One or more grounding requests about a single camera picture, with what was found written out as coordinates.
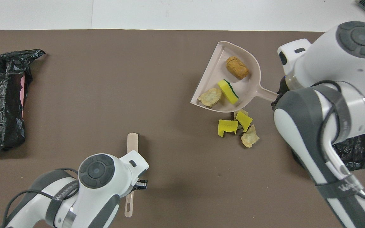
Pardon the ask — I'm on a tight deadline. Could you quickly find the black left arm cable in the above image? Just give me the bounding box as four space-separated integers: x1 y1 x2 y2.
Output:
0 168 79 228

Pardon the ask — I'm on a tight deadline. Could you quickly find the black bag covered bin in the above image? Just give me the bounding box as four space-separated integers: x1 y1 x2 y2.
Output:
292 131 365 173

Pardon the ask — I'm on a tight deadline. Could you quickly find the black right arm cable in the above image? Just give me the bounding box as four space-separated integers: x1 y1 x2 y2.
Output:
309 79 365 209

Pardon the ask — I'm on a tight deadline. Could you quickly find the brown bread roll piece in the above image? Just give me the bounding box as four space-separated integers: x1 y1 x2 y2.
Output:
226 56 250 80

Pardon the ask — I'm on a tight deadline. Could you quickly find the beige trash chunk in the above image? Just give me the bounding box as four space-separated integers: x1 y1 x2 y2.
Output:
234 109 249 121
241 124 260 148

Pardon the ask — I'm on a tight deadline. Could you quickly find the yellow sponge with green pad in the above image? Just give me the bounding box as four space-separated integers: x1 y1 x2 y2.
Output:
217 79 240 105

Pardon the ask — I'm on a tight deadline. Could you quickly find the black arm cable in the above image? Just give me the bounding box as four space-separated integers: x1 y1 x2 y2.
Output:
0 168 79 228
309 79 365 209

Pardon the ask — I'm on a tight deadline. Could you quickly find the beige plastic dustpan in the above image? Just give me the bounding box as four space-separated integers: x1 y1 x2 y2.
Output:
190 41 279 113

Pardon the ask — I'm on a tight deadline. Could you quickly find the striped croissant bread piece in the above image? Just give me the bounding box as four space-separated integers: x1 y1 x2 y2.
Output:
197 88 223 108

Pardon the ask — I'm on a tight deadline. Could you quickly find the yellow sponge scrap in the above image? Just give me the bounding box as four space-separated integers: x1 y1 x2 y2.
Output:
236 111 253 132
218 119 239 138

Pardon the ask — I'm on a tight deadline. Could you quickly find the brown table mat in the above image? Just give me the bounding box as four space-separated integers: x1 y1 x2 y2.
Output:
0 29 365 228

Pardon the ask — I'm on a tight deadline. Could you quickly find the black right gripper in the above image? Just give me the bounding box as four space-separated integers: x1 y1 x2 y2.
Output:
271 76 292 110

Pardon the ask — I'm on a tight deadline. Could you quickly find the beige hand brush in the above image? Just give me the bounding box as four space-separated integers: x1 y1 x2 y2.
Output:
125 132 139 218

